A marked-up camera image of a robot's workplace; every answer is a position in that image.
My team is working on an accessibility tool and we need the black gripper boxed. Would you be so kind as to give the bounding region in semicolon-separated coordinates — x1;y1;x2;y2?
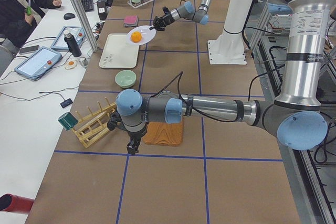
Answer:
149;12;174;31
127;128;147;155

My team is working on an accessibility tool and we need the white round plate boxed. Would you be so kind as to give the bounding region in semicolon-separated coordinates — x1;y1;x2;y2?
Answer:
126;25;156;45

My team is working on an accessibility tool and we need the orange fruit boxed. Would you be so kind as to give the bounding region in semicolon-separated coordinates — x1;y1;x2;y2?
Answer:
131;31;142;43

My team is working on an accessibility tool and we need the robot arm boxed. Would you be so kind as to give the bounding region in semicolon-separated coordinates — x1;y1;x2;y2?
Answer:
116;0;335;155
150;0;212;31

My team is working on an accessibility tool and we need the cream bear print tray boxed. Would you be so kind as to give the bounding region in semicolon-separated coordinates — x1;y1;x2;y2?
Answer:
99;34;139;69

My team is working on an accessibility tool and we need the pink cleaning cloth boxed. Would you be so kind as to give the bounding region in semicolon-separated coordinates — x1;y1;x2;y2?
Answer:
123;15;139;25

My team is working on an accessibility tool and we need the grey cleaning cloth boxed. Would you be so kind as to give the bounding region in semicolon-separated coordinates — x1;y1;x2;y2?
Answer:
123;16;139;28

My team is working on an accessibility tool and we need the brown wooden cutting board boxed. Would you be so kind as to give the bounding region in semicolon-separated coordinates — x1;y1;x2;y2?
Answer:
142;121;184;146

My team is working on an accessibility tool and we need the wooden dish rack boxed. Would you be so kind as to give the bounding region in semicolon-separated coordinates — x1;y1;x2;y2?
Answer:
71;98;117;148

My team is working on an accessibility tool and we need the green ceramic bowl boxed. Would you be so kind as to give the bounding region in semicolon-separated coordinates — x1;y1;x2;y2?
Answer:
114;70;136;88

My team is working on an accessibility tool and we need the dark green mug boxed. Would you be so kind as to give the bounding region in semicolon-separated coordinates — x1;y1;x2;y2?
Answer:
58;112;78;131

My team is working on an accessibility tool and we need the blue teach pendant far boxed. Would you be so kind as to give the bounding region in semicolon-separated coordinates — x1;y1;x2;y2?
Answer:
51;26;86;51

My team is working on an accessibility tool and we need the blue teach pendant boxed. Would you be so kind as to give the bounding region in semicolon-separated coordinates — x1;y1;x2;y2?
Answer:
14;47;62;80
51;26;86;51

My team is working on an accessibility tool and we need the small metal cup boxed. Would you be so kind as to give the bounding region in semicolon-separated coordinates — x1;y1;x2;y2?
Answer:
78;57;88;68

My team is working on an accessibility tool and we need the small black puck device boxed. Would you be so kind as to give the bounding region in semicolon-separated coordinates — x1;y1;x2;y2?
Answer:
60;99;73;109

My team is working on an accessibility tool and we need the black water bottle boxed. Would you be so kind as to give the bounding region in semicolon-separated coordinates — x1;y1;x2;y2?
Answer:
64;29;82;57

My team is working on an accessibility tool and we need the black computer mouse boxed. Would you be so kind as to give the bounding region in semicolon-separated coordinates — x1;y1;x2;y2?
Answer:
64;13;76;20

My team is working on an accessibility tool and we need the fried egg toy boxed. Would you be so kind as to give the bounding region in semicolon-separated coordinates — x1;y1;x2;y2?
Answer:
64;60;78;70

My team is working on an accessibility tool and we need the blue teach pendant near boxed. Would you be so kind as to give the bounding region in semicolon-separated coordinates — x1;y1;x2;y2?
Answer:
14;47;62;80

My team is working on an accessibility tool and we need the black smartphone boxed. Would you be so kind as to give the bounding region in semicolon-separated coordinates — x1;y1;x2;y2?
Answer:
19;45;39;55

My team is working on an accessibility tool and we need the red cylinder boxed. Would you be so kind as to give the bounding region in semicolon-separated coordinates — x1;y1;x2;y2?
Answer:
1;194;34;214

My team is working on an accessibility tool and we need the seated person in black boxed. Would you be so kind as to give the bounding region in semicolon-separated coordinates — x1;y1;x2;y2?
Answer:
1;0;62;48

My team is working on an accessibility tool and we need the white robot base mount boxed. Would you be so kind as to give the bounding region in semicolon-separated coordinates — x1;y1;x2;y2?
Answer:
208;0;253;65

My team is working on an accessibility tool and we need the aluminium frame post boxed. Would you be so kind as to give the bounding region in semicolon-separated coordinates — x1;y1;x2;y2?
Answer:
70;0;99;52

